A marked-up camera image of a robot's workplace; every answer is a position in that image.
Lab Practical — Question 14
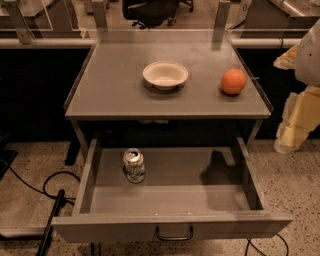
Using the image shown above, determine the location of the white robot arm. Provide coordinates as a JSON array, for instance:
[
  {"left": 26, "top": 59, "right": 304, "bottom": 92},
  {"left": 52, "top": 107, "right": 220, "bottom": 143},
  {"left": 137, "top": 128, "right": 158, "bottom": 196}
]
[{"left": 273, "top": 21, "right": 320, "bottom": 154}]

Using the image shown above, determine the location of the black cable bottom right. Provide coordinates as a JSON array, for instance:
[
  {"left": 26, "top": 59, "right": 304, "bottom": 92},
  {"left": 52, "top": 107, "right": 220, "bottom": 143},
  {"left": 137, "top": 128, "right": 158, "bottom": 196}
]
[{"left": 243, "top": 233, "right": 290, "bottom": 256}]

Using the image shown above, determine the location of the black pole stand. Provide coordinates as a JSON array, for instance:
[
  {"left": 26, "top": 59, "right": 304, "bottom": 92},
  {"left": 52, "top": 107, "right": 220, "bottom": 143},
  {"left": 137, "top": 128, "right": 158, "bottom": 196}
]
[{"left": 36, "top": 190, "right": 65, "bottom": 256}]

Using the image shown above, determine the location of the grey open top drawer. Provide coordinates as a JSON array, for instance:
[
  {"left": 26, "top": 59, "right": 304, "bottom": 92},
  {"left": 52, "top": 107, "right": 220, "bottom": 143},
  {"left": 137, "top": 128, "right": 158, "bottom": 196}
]
[{"left": 53, "top": 139, "right": 292, "bottom": 243}]

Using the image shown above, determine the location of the grey counter cabinet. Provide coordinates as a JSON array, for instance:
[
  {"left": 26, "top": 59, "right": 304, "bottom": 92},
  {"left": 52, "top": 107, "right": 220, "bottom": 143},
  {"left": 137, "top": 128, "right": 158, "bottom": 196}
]
[{"left": 66, "top": 30, "right": 272, "bottom": 153}]

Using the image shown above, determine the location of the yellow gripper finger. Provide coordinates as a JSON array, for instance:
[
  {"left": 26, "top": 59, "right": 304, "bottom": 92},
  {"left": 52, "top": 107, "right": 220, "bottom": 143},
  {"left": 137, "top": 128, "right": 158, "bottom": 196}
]
[
  {"left": 273, "top": 44, "right": 299, "bottom": 70},
  {"left": 274, "top": 86, "right": 320, "bottom": 154}
]

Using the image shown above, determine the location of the white paper bowl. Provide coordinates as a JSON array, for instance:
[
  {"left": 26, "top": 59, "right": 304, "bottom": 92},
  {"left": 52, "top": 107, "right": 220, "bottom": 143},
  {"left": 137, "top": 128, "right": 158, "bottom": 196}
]
[{"left": 142, "top": 61, "right": 189, "bottom": 90}]

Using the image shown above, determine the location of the black drawer handle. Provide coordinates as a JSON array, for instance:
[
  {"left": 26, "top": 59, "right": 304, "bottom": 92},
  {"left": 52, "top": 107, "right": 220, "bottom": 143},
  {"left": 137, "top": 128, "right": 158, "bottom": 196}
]
[{"left": 155, "top": 226, "right": 194, "bottom": 242}]

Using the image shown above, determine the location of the black floor cable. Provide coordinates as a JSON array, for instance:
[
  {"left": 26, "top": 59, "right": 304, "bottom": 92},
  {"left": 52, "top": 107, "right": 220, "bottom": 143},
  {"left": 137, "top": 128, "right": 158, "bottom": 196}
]
[{"left": 0, "top": 159, "right": 82, "bottom": 206}]

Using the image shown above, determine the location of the orange fruit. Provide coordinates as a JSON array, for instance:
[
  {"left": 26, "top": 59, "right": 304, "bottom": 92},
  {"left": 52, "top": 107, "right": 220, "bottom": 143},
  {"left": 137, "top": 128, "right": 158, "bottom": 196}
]
[{"left": 221, "top": 68, "right": 247, "bottom": 95}]

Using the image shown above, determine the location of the silver green 7up can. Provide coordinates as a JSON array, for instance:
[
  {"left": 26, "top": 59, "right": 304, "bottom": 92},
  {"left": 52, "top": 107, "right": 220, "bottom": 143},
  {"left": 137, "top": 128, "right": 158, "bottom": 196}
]
[{"left": 123, "top": 148, "right": 146, "bottom": 183}]

